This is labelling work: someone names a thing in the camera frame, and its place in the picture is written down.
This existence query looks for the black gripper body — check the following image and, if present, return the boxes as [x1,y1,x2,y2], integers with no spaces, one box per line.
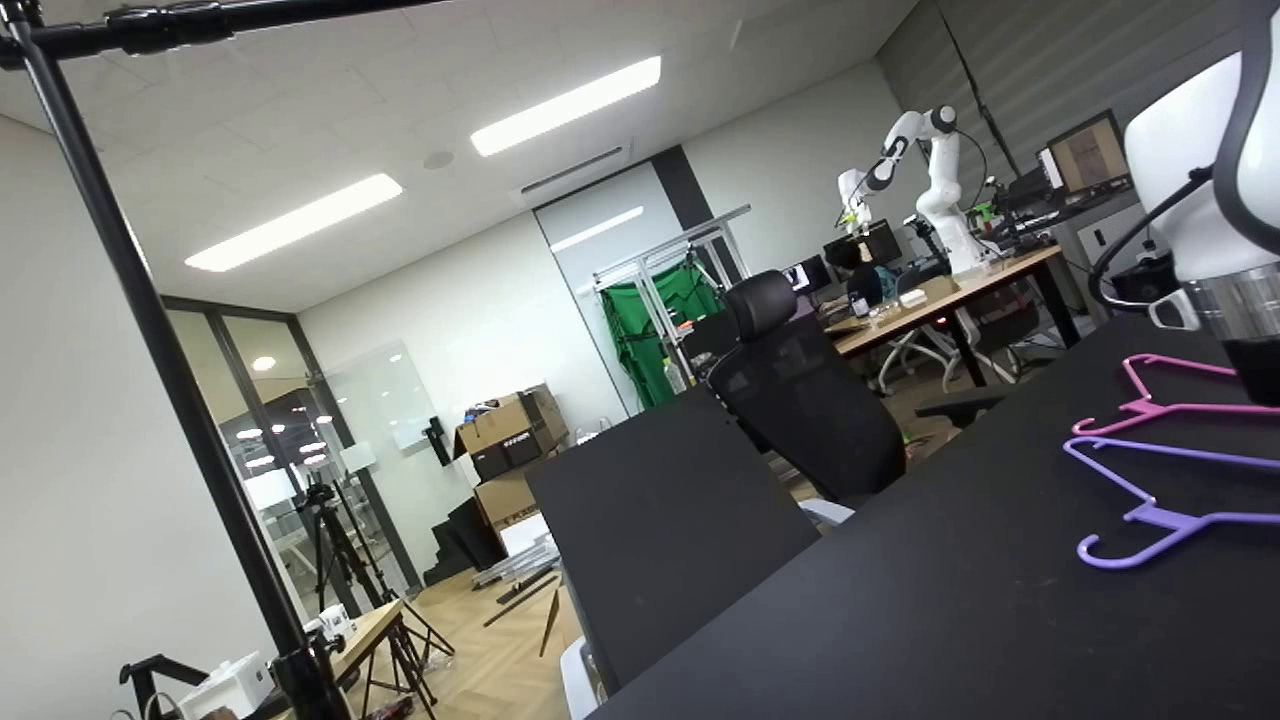
[1214,333,1280,413]

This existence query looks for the pink plastic coat hanger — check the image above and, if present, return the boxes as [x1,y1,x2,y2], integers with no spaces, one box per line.
[1067,346,1280,445]

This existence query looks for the purple plastic coat hanger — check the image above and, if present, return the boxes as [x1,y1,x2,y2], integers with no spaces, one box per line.
[1059,433,1280,576]

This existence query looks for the black hanging rod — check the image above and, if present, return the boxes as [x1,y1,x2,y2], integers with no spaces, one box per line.
[0,0,438,67]

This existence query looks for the computer monitor showing image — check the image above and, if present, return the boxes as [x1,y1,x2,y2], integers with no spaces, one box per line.
[1034,107,1140,209]

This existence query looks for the wooden desk with black legs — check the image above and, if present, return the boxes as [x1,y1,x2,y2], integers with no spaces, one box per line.
[819,238,1087,392]

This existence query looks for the black computer monitor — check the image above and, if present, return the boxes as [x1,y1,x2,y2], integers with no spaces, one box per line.
[812,218,906,283]

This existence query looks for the black office chair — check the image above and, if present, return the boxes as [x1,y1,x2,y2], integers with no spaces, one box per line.
[701,267,913,510]

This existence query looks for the green cloth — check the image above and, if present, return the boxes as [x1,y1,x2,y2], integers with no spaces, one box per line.
[647,256,732,326]
[596,277,680,413]

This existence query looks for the black panel board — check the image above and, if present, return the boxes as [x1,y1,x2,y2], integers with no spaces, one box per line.
[522,382,822,698]

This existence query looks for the ceiling air vent slot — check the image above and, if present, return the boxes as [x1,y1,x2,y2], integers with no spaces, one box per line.
[514,141,628,201]

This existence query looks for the rectangular ceiling light panel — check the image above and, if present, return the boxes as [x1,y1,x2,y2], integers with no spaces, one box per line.
[181,168,406,277]
[467,52,668,161]

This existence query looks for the black storage box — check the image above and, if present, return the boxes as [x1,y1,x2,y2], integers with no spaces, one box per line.
[467,433,551,482]

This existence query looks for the stacked cardboard boxes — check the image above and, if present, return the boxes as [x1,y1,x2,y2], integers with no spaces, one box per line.
[452,379,572,464]

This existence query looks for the small cardboard box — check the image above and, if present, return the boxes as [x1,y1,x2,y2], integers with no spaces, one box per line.
[470,469,549,530]

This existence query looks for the glass whiteboard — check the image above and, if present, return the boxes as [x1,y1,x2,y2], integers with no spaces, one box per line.
[320,334,438,464]

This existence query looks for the wooden board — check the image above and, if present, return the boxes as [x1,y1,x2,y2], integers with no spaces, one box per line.
[323,594,406,687]

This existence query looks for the white plastic box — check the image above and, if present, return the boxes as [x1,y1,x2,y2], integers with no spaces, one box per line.
[171,649,278,720]

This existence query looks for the black stand pole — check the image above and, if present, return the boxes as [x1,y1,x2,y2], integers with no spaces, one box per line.
[0,10,351,720]

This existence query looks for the black camera tripod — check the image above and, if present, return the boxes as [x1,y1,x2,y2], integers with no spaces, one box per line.
[278,470,460,720]

